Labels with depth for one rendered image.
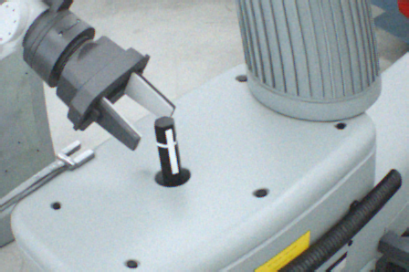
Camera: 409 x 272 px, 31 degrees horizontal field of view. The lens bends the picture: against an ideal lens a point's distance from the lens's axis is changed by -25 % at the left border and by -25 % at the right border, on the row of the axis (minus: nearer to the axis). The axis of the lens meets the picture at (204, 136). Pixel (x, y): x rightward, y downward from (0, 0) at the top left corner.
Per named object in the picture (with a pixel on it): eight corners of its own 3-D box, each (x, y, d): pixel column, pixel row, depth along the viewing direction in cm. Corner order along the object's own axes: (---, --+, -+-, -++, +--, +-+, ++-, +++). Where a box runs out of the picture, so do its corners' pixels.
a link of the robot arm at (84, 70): (134, 95, 103) (73, 45, 105) (161, 38, 96) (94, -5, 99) (71, 152, 95) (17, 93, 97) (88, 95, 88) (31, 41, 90)
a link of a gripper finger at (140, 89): (173, 106, 95) (131, 72, 96) (164, 126, 97) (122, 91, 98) (183, 99, 96) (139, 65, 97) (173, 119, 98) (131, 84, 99)
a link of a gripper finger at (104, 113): (136, 151, 94) (95, 115, 95) (144, 131, 91) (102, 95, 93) (127, 160, 93) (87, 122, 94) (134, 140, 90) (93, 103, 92)
